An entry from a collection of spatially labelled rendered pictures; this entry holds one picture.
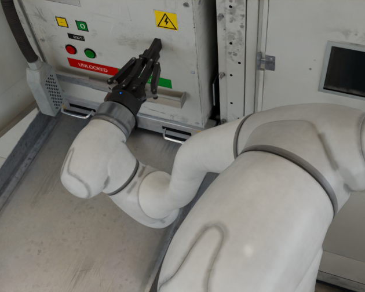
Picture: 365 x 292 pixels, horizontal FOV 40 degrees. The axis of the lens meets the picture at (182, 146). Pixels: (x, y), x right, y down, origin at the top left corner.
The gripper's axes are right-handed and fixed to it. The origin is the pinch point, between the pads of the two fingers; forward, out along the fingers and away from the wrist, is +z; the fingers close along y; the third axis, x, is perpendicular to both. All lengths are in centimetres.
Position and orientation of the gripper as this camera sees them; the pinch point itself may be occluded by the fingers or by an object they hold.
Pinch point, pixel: (153, 51)
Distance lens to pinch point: 126.8
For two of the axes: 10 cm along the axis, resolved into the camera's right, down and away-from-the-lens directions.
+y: 9.3, 2.3, -2.7
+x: -0.9, -6.0, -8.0
